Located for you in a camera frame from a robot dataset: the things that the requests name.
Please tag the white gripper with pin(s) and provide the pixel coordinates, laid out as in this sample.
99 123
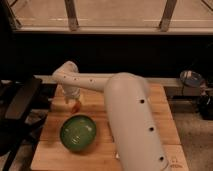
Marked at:
71 93

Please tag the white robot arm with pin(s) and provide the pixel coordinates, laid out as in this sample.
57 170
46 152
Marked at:
126 99

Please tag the green bowl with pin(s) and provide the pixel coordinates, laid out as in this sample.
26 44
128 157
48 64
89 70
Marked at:
77 133

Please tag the black office chair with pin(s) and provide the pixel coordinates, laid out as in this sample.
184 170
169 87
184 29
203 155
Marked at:
13 127

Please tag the round metal disc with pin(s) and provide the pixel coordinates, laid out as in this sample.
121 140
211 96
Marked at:
191 78

